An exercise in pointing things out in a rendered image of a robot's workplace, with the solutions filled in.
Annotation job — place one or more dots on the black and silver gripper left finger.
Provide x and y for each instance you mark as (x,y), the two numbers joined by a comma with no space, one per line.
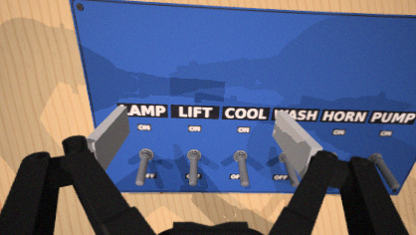
(31,205)

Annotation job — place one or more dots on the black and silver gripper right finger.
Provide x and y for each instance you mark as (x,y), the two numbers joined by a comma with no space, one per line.
(368,208)

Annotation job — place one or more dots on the blue switch panel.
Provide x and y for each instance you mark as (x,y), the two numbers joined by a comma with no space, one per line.
(202,85)

